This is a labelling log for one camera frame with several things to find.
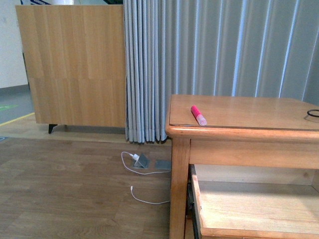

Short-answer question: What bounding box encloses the pink marker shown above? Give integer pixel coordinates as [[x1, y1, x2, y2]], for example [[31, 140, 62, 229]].
[[190, 105, 207, 126]]

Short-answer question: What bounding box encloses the wooden drawer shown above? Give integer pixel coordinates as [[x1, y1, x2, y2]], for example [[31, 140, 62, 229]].
[[187, 164, 319, 239]]

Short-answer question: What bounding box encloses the white charger plug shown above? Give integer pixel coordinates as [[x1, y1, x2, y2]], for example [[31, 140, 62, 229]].
[[130, 154, 140, 162]]

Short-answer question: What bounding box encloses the closed floor socket cover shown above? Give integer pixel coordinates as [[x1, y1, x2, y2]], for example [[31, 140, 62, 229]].
[[155, 160, 171, 170]]

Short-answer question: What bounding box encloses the open floor socket box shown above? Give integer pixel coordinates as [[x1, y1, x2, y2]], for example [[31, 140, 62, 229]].
[[134, 153, 150, 169]]

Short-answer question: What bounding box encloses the wooden nightstand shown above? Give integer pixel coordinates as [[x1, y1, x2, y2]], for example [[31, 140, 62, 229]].
[[165, 95, 319, 239]]

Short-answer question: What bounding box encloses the light wooden cabinet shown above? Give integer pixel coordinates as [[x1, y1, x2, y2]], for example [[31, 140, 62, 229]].
[[15, 5, 126, 127]]

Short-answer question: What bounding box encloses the grey pleated curtain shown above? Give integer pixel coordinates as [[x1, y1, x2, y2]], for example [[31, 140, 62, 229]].
[[123, 0, 319, 143]]

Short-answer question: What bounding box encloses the white charging cable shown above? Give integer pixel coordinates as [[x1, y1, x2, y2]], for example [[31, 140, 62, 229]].
[[121, 151, 171, 205]]

